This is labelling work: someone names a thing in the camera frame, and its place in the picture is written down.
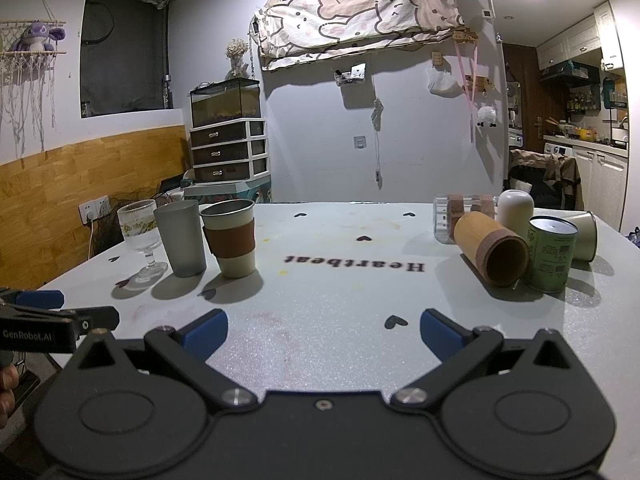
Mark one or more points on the pink ribbon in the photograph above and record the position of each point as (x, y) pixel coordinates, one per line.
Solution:
(471, 105)

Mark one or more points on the white hanging bag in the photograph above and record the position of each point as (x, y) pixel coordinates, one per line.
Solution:
(442, 82)

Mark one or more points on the clear ribbed holder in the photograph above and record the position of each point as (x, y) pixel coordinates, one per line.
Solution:
(441, 220)

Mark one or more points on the white base cabinet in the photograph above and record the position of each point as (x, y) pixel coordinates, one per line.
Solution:
(600, 185)

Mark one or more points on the cup with brown sleeve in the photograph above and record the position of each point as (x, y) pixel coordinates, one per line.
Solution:
(232, 242)

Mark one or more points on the steel cup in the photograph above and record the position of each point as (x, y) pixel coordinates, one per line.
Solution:
(586, 237)

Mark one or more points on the spice rack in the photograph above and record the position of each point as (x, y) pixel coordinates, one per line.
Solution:
(582, 100)

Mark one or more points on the bamboo cup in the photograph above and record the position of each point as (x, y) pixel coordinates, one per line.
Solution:
(480, 240)

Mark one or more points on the green tin can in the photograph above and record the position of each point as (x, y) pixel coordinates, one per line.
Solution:
(547, 260)

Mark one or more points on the clear photo pouch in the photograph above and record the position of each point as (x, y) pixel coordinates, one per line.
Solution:
(350, 75)

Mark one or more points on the white macrame wall hanger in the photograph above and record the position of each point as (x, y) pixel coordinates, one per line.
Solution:
(20, 70)

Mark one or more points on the dried flower bouquet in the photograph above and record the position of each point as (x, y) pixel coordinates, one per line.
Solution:
(237, 55)

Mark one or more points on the white sheep plush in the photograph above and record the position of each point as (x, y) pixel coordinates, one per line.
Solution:
(486, 116)

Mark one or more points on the chair with brown jacket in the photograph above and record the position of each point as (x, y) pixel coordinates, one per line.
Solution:
(545, 180)

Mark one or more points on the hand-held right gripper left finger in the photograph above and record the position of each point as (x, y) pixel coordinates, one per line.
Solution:
(205, 335)

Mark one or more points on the person's left hand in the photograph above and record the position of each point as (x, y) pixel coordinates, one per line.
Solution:
(7, 385)

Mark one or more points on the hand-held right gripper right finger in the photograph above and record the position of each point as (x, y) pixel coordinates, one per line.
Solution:
(441, 335)

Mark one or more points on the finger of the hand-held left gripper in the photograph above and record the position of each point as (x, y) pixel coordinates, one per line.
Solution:
(40, 299)
(100, 319)

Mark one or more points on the clear ribbed glass goblet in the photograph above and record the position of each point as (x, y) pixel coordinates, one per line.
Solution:
(136, 222)

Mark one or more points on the dark wooden door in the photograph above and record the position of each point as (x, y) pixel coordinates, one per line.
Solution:
(525, 85)

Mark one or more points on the white drawer unit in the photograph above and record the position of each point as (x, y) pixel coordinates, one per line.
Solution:
(225, 150)

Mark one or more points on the white washing machine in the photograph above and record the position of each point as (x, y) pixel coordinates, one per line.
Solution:
(557, 149)

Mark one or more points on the white wall hook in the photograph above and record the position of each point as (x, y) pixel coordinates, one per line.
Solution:
(360, 142)

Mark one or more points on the white matte cup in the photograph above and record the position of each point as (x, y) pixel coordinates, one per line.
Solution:
(515, 210)

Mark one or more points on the teal box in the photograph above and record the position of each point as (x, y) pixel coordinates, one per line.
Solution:
(225, 192)

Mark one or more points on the white wall socket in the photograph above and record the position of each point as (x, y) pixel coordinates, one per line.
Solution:
(94, 209)

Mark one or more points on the purple plush toy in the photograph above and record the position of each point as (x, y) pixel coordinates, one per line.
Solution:
(37, 35)

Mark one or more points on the wooden block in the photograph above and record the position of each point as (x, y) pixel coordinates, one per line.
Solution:
(484, 205)
(457, 206)

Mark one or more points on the glass fish tank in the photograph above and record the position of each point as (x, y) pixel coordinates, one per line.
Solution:
(225, 105)

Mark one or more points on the dark window cover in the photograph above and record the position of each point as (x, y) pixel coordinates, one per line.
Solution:
(122, 55)

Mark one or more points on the grey metal cup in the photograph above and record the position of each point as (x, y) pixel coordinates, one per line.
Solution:
(180, 240)

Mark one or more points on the white wall cabinets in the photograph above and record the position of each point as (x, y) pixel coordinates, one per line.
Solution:
(580, 35)

